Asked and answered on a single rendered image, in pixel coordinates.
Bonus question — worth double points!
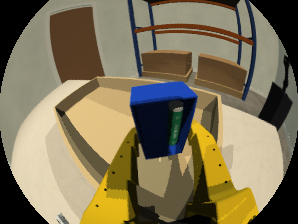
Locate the green aaa battery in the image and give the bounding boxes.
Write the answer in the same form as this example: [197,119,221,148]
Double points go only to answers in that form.
[167,100,184,145]

